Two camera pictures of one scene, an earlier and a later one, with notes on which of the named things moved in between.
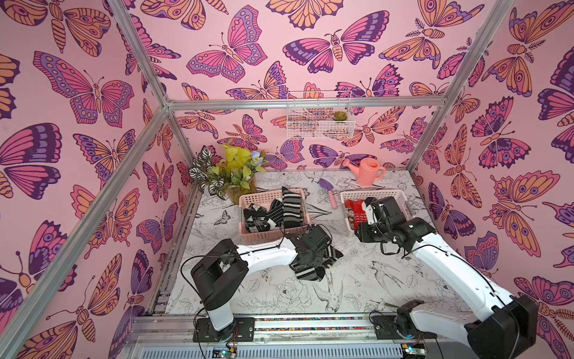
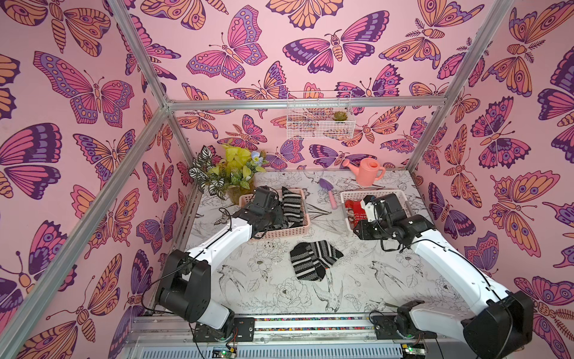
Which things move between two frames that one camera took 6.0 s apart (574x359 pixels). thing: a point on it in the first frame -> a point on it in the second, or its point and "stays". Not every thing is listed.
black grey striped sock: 307,272 stays
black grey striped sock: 330,255 stays
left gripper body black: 315,259 -> 274,218
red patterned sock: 359,216 stays
